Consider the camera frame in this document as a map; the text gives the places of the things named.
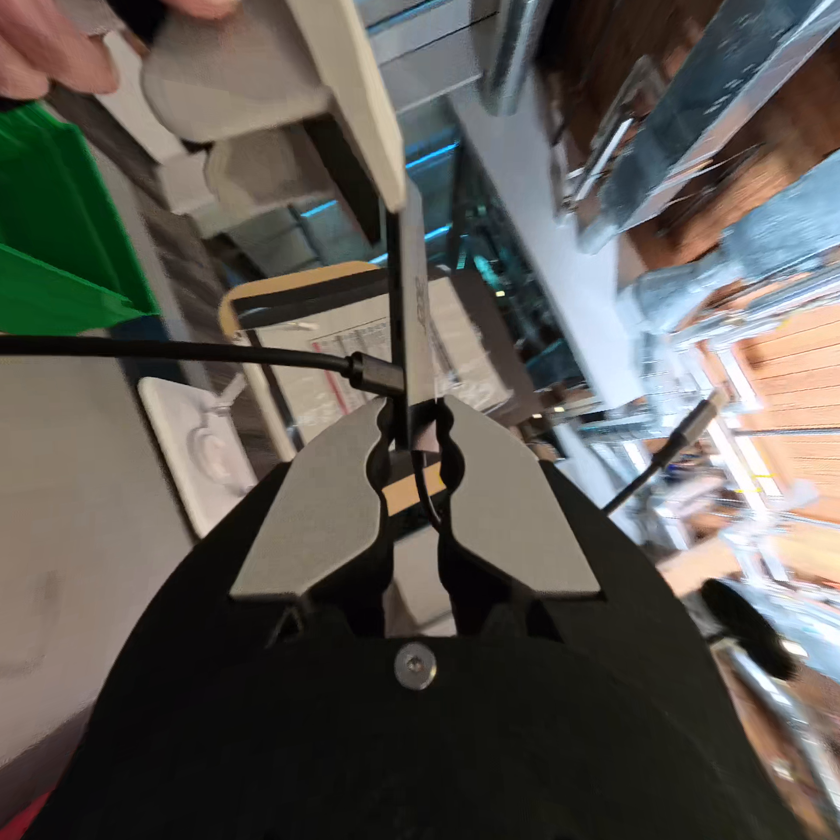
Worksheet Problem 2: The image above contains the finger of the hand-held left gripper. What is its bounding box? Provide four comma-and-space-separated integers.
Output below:
203, 134, 343, 221
289, 0, 408, 245

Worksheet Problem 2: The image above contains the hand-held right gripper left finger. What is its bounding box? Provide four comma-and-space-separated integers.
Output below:
230, 395, 395, 600

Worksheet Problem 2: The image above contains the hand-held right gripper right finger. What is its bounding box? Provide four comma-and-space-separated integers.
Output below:
438, 395, 602, 600

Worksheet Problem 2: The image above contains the black cable with copper plug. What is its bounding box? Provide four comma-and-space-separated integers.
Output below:
408, 387, 731, 534

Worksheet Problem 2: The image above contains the grey usb hub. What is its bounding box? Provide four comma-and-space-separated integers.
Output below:
386, 177, 439, 455

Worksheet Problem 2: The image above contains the green plastic bin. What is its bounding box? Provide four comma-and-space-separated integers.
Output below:
0, 101, 160, 337

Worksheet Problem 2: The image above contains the person's left hand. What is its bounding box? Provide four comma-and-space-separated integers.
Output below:
0, 0, 244, 101

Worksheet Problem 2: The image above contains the printed paper sheet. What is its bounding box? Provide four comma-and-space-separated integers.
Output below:
252, 279, 513, 435

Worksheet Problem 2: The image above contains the wooden clipboard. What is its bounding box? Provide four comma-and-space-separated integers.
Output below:
220, 261, 549, 521

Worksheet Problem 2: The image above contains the white plastic plate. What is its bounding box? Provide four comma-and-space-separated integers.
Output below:
138, 377, 258, 540

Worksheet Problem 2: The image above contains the bundle of silver insulated pipes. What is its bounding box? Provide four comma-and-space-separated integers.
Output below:
577, 315, 840, 592

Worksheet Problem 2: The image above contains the black round object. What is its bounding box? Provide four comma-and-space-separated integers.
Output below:
701, 577, 799, 681

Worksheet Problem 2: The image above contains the round spiral metal duct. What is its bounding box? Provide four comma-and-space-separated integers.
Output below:
484, 0, 553, 118

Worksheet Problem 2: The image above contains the rectangular metal air duct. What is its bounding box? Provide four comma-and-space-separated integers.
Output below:
617, 151, 840, 343
577, 0, 840, 254

